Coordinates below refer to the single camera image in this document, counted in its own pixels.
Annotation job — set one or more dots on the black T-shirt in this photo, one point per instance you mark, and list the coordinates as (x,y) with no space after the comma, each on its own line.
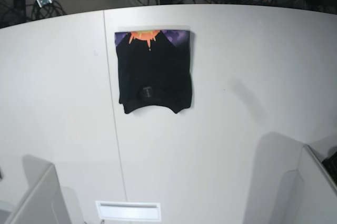
(154,69)

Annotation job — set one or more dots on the black keyboard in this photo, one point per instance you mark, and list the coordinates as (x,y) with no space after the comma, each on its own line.
(330,165)

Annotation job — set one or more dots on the white right partition panel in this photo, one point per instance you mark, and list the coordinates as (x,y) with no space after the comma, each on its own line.
(306,194)

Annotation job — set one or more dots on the white table cable slot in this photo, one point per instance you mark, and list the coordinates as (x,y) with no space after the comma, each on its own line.
(129,211)

